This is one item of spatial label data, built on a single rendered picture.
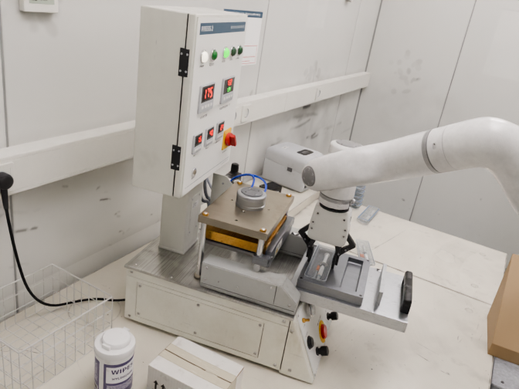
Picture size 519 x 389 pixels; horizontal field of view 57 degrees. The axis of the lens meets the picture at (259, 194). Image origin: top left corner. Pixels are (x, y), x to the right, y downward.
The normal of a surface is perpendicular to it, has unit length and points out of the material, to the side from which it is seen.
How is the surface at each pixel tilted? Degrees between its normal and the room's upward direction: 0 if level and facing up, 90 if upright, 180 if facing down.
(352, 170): 71
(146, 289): 90
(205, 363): 1
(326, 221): 91
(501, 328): 44
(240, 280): 90
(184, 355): 1
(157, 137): 90
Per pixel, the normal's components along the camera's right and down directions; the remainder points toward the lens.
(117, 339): 0.15, -0.91
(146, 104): -0.30, 0.33
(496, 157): -0.29, 0.60
